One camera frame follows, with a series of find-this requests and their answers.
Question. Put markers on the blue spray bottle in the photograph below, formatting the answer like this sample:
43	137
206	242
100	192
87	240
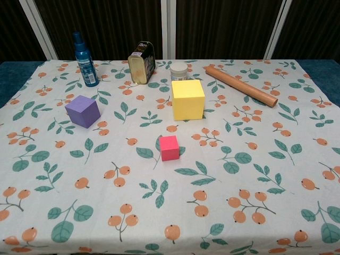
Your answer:
85	66

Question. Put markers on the purple foam cube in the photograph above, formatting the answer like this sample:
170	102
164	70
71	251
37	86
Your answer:
82	112

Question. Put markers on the yellow foam cube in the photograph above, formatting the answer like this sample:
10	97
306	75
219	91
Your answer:
188	99

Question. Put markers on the dark pleated partition panel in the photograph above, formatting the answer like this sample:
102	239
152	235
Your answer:
13	29
313	26
223	26
106	26

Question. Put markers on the pink foam cube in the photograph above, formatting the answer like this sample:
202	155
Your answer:
169	148

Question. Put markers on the fruit and leaf print tablecloth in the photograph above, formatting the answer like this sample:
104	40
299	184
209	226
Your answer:
170	199

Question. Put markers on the white round jar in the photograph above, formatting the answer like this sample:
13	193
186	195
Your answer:
178	71

